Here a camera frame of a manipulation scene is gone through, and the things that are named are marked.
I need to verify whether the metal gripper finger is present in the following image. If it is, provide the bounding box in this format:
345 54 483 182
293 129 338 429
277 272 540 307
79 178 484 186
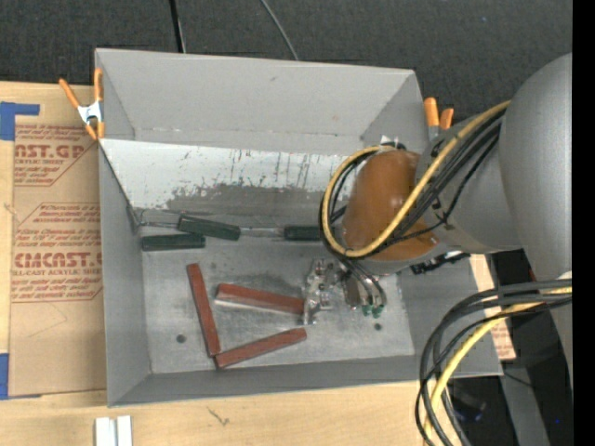
304 257 343 293
301 290 337 327

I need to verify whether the dark green flat block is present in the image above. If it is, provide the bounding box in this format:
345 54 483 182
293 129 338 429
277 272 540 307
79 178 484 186
140 231 207 253
283 225 324 243
177 215 243 243

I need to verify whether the red-brown flat block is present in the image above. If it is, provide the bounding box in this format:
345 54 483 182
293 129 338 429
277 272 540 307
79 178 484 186
185 262 223 359
213 326 309 371
214 282 307 317

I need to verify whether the grey metal bin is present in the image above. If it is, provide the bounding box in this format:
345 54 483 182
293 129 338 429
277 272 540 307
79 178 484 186
94 47 504 408

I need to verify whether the brown cardboard board red print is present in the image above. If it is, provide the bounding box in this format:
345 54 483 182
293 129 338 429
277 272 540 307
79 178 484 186
0 80 109 400

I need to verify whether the black cylinder on white bracket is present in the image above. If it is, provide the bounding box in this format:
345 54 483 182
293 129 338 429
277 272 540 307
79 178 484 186
408 250 469 277

